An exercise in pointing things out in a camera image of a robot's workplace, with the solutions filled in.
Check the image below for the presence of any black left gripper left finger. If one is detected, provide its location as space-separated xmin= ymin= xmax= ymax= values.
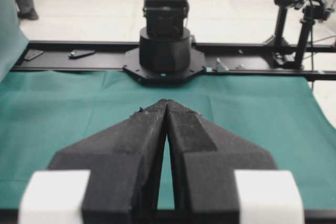
xmin=48 ymin=99 xmax=167 ymax=223

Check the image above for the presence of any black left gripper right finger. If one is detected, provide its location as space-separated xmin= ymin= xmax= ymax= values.
xmin=166 ymin=100 xmax=278 ymax=223

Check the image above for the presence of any green table cloth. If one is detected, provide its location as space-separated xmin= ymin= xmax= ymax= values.
xmin=1 ymin=71 xmax=335 ymax=209

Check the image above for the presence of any green backdrop curtain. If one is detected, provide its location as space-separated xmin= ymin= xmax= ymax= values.
xmin=1 ymin=0 xmax=29 ymax=80

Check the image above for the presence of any black aluminium frame rail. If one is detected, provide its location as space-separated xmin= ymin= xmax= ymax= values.
xmin=12 ymin=41 xmax=335 ymax=84

